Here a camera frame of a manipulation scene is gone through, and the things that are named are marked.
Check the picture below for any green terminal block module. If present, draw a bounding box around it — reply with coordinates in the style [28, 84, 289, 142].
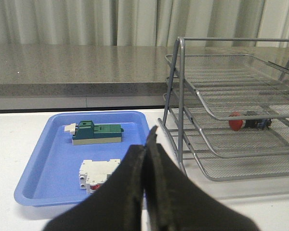
[64, 120, 124, 145]

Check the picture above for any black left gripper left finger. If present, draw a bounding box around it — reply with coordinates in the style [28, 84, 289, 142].
[44, 145, 145, 231]

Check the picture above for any white circuit breaker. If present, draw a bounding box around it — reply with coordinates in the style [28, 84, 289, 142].
[79, 159, 121, 193]

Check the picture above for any grey pleated curtain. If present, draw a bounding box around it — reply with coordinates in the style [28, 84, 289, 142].
[0, 0, 289, 46]

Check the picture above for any grey metal rack frame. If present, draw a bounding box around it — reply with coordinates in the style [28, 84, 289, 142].
[159, 37, 289, 181]

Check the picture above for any blue plastic tray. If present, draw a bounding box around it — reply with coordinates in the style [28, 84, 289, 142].
[14, 111, 149, 206]

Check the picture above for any mesh tray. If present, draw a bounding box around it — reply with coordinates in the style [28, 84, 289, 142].
[162, 123, 289, 181]
[169, 96, 289, 158]
[170, 54, 289, 120]

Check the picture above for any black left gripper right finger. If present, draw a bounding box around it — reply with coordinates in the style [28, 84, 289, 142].
[143, 126, 258, 231]

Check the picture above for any red emergency stop button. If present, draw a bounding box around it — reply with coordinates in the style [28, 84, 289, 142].
[228, 111, 272, 131]

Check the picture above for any grey stone counter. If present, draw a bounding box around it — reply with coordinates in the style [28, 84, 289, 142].
[0, 43, 289, 114]

